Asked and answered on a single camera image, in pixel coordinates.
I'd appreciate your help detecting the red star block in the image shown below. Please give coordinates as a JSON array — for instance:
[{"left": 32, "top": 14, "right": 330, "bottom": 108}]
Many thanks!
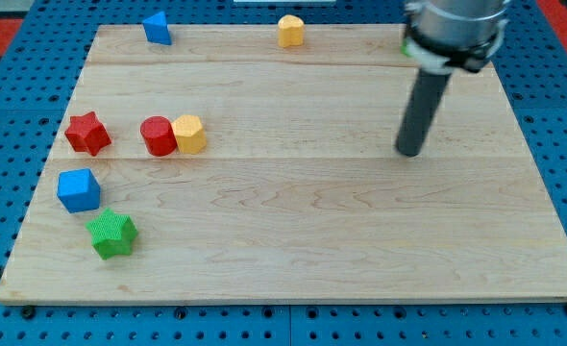
[{"left": 64, "top": 111, "right": 111, "bottom": 157}]

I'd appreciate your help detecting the green star block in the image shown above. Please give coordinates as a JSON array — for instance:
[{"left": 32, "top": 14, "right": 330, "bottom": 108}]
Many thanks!
[{"left": 86, "top": 208, "right": 138, "bottom": 260}]

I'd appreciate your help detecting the green block behind arm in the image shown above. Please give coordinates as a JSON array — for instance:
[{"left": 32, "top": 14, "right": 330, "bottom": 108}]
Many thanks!
[{"left": 400, "top": 39, "right": 411, "bottom": 57}]

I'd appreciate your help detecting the yellow heart block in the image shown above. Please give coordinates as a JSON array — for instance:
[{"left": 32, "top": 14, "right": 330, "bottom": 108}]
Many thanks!
[{"left": 278, "top": 14, "right": 305, "bottom": 48}]

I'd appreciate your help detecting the yellow hexagon block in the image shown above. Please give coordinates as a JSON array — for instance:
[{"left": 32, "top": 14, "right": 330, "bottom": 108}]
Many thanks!
[{"left": 171, "top": 114, "right": 207, "bottom": 154}]

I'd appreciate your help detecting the blue cube block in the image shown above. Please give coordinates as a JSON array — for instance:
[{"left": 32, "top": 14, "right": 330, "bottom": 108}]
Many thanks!
[{"left": 57, "top": 168, "right": 101, "bottom": 213}]

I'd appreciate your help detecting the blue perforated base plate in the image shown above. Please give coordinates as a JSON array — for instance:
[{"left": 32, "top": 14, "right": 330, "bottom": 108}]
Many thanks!
[{"left": 0, "top": 0, "right": 567, "bottom": 345}]

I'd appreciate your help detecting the red cylinder block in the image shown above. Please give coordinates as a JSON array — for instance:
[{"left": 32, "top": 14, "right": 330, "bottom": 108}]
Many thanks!
[{"left": 139, "top": 115, "right": 177, "bottom": 157}]

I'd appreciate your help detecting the wooden board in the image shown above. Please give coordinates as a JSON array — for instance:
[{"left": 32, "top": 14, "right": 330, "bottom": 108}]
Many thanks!
[{"left": 0, "top": 24, "right": 567, "bottom": 306}]

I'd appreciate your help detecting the blue triangle block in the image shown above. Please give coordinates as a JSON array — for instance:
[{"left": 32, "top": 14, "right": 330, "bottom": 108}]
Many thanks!
[{"left": 141, "top": 11, "right": 172, "bottom": 45}]

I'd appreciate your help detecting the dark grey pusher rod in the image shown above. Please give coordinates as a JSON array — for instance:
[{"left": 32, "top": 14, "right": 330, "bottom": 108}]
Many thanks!
[{"left": 395, "top": 69, "right": 451, "bottom": 157}]

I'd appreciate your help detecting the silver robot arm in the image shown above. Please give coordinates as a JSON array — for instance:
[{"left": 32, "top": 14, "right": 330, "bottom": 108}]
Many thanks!
[{"left": 395, "top": 0, "right": 509, "bottom": 157}]

